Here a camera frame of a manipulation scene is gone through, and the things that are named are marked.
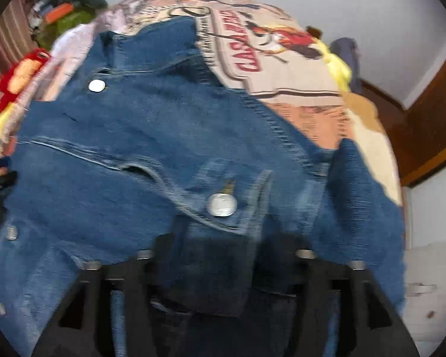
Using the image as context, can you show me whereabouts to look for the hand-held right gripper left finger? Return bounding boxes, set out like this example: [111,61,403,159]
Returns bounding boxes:
[32,234,176,357]

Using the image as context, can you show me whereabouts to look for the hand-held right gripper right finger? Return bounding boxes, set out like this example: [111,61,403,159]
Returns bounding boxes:
[282,236,420,357]

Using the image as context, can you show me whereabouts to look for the red plush toy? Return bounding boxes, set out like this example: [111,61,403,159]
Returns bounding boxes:
[0,48,53,114]

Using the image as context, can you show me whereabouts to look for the white cabinet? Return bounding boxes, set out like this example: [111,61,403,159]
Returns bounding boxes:
[401,178,446,357]

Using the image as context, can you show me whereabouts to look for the striped curtain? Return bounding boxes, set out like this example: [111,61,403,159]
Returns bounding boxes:
[0,0,40,127]

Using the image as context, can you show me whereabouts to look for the white cloth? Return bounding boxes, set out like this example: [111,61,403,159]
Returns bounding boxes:
[50,22,101,62]

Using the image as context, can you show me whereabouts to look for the orange box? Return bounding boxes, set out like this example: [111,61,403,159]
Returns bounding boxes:
[44,3,73,22]

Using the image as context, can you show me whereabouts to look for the wooden door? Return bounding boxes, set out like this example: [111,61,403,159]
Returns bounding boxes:
[357,30,446,187]

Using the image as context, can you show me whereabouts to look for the printed blanket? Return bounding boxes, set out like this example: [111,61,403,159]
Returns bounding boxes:
[7,0,404,205]

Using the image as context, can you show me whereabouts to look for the grey-blue cloth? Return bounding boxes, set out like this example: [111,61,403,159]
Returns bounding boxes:
[329,37,363,93]

